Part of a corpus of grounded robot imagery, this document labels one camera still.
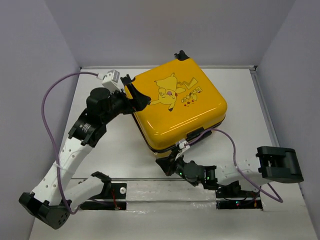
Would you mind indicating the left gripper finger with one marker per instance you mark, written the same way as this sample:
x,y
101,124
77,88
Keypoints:
x,y
128,83
137,100

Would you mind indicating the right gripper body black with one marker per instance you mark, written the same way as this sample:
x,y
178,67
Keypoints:
x,y
180,165

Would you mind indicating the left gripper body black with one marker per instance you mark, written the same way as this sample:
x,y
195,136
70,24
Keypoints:
x,y
120,104

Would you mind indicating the yellow hard-shell suitcase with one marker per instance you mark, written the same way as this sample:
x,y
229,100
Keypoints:
x,y
184,103

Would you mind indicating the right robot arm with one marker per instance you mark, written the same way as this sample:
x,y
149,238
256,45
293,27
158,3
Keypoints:
x,y
270,164

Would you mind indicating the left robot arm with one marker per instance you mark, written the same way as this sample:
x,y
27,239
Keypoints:
x,y
49,201

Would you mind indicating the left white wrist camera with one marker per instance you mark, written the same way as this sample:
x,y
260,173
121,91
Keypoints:
x,y
110,80

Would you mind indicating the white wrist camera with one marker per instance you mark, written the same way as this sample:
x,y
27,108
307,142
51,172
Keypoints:
x,y
110,80
183,146

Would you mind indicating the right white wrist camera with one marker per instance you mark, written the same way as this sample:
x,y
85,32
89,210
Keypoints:
x,y
183,146

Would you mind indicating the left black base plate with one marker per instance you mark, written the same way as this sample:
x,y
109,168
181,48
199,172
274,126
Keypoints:
x,y
112,198

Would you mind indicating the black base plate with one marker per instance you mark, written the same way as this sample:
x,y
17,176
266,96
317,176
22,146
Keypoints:
x,y
112,198
232,197

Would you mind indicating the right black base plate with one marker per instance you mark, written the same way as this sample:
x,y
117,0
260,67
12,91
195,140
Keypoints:
x,y
232,197

